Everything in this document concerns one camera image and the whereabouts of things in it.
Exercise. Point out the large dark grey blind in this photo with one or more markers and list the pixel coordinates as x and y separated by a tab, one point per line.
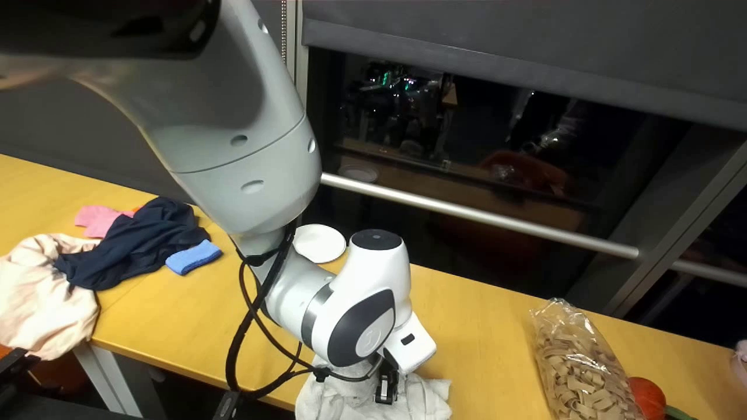
48	124

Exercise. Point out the green item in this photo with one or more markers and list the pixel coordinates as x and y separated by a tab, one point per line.
679	413

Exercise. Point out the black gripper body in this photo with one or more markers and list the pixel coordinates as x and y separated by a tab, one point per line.
388	381

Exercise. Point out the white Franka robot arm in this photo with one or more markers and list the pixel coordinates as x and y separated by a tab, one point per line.
226	100

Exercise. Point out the pink cloth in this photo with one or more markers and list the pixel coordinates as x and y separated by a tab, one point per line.
97	220

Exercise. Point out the cream white cloth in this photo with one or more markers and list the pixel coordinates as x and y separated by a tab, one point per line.
38	303

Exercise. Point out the clear bag of snacks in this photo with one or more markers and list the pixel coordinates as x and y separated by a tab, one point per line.
581	365

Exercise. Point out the small dark grey blind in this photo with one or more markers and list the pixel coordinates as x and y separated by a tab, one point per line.
546	47

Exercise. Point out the blue sponge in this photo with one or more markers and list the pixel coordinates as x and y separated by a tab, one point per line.
193	257

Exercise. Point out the white towel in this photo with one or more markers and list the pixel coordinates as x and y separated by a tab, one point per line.
343	400

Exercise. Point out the metal handrail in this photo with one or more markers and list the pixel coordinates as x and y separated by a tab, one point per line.
483	218

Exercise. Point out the grey table leg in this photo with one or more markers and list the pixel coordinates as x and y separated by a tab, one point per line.
102	381

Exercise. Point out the red round item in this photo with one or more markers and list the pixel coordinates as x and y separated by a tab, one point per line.
647	400

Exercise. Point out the pink item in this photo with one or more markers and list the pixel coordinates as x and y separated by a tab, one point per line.
742	355

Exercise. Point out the white round plate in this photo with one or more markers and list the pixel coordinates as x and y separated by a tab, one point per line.
324	244

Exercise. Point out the navy blue cloth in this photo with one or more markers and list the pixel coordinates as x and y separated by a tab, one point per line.
132	245

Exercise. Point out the grey window frame post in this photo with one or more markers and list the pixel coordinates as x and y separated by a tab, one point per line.
662	224

